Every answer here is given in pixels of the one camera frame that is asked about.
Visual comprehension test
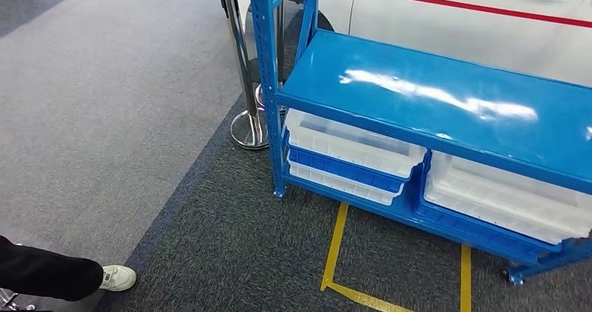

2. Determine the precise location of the blue metal shelf rack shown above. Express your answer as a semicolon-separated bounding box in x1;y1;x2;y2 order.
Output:
247;0;592;286

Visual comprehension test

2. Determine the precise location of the white car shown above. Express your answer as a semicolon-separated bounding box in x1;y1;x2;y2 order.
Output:
217;0;592;89

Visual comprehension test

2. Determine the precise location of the person's leg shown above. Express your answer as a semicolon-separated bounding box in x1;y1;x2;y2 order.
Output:
0;235;105;302

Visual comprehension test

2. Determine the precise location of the chrome chair base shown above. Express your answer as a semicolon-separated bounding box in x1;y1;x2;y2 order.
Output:
0;289;36;312

